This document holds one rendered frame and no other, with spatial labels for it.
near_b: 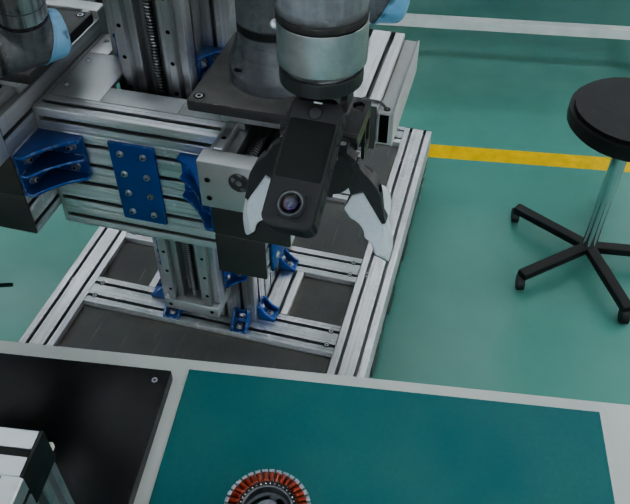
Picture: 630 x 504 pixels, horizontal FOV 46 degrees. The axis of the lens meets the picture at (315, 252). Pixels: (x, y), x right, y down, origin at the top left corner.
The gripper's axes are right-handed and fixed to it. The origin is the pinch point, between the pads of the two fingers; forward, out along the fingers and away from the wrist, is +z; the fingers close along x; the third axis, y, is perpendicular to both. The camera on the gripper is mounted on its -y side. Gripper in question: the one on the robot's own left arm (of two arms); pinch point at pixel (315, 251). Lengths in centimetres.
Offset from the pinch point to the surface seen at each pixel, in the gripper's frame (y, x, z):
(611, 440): 14, -39, 41
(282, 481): -5.8, 2.8, 36.7
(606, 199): 131, -52, 89
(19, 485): -28.7, 17.2, 4.0
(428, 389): 16.2, -13.2, 40.6
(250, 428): 2.7, 10.3, 40.4
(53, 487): -23.5, 20.0, 15.1
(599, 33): 248, -52, 97
